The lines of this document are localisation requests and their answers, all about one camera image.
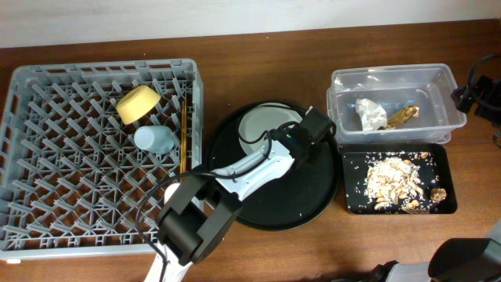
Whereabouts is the round black tray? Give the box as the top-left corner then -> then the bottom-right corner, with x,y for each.
203,103 -> 342,231

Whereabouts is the yellow plastic bowl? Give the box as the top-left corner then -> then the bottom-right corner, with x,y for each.
117,85 -> 161,125

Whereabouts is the pink plastic cup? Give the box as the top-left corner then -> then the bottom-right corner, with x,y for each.
164,183 -> 180,204

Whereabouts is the brown food wrapper scrap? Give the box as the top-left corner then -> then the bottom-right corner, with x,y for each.
385,106 -> 419,129

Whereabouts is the black rectangular tray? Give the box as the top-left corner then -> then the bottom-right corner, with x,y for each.
341,143 -> 457,215

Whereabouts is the grey dishwasher rack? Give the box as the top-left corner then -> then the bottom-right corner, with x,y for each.
1,59 -> 204,260

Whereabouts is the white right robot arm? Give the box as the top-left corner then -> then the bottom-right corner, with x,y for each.
367,54 -> 500,282

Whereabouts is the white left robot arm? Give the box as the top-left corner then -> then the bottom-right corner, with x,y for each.
138,107 -> 335,281

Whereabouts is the light blue plastic cup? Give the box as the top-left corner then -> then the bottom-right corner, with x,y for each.
133,125 -> 175,154

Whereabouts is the white paper napkin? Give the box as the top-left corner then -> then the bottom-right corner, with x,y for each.
355,99 -> 387,132

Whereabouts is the pale grey round plate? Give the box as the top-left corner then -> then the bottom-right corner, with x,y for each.
238,103 -> 302,154

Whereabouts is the peanut shells and rice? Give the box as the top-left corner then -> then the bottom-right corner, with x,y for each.
344,151 -> 449,214

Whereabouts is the clear plastic bin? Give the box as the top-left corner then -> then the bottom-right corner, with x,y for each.
326,63 -> 467,145

